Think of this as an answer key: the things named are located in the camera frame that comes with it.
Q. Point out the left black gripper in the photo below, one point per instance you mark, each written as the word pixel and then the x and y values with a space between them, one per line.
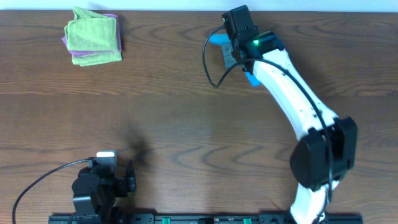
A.
pixel 125 183

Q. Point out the blue microfiber cloth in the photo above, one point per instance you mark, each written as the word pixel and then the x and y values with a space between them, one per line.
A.
pixel 215 39

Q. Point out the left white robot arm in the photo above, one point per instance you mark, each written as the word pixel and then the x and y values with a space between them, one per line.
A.
pixel 96 189

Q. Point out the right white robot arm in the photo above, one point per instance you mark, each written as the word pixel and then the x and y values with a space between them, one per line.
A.
pixel 326 143

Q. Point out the bottom green folded cloth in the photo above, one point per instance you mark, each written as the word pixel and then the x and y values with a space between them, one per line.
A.
pixel 97 58

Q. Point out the green folded cloth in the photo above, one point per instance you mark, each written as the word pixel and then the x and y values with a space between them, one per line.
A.
pixel 97 58
pixel 90 31

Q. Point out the purple folded cloth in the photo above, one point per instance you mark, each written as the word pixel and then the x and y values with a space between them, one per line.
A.
pixel 82 53

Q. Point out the top green folded cloth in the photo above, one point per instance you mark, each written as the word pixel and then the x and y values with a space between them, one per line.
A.
pixel 90 31

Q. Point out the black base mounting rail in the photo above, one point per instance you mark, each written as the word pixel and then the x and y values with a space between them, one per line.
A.
pixel 148 218

